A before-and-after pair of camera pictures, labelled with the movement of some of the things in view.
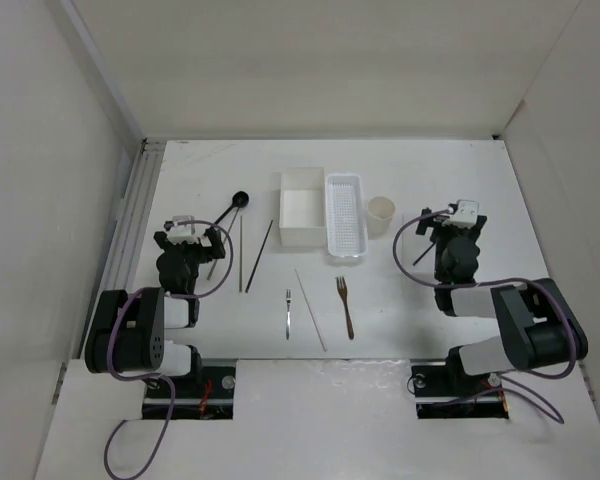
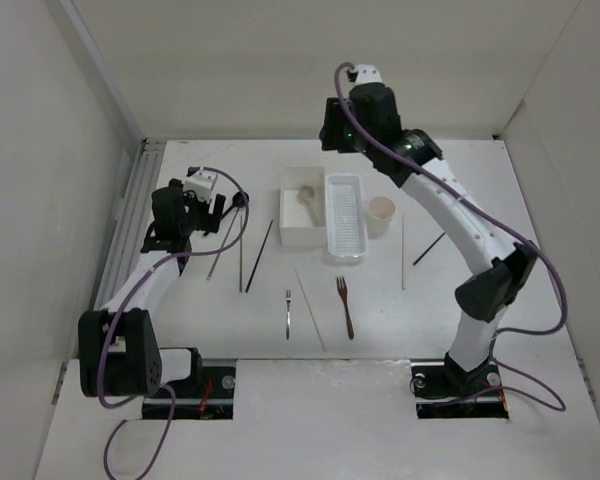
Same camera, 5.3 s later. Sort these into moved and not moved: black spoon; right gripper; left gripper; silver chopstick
Moved: right gripper; left gripper
Not moved: black spoon; silver chopstick
